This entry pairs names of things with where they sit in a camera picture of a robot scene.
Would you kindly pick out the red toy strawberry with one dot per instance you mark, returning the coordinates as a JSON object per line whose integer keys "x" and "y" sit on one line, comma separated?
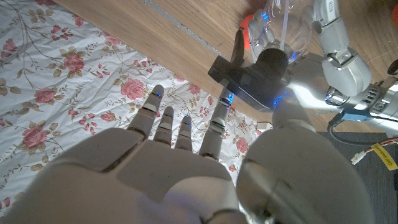
{"x": 395, "y": 14}

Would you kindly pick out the floral backdrop cloth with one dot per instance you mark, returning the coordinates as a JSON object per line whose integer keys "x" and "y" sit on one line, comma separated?
{"x": 62, "y": 77}

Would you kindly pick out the white power strip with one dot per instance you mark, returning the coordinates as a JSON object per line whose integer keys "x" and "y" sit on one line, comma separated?
{"x": 264, "y": 126}

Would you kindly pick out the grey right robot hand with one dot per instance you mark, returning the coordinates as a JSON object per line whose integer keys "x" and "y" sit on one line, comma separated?
{"x": 155, "y": 186}

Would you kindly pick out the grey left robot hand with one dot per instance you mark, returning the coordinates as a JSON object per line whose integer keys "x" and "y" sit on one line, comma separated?
{"x": 339, "y": 71}

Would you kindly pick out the clear spray bottle black sprayer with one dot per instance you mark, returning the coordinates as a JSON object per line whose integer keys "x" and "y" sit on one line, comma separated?
{"x": 264, "y": 81}

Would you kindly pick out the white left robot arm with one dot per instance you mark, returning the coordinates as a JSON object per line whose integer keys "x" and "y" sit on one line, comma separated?
{"x": 379, "y": 102}

